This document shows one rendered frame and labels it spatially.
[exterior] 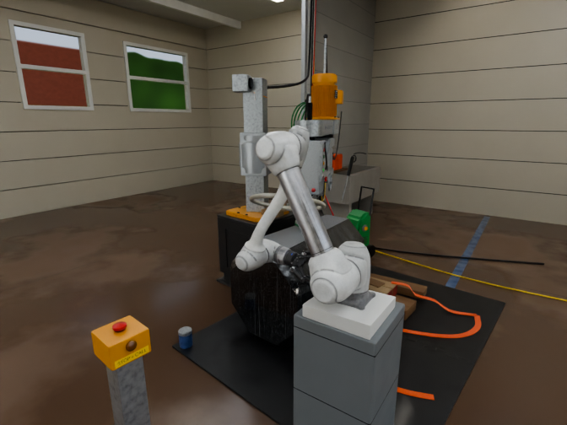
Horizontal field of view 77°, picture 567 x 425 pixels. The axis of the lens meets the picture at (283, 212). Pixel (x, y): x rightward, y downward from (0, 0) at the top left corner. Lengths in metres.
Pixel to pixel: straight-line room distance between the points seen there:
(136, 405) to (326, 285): 0.74
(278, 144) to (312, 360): 0.99
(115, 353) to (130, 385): 0.15
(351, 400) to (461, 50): 6.45
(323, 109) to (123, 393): 2.76
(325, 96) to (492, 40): 4.41
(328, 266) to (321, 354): 0.47
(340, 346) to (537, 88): 6.14
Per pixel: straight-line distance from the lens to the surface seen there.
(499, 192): 7.29
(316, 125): 2.73
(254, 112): 3.45
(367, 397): 1.73
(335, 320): 1.61
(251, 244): 1.68
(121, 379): 1.22
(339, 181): 5.58
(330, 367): 1.74
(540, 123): 7.18
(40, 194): 8.10
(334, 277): 1.41
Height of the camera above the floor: 1.67
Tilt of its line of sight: 15 degrees down
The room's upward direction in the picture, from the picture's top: straight up
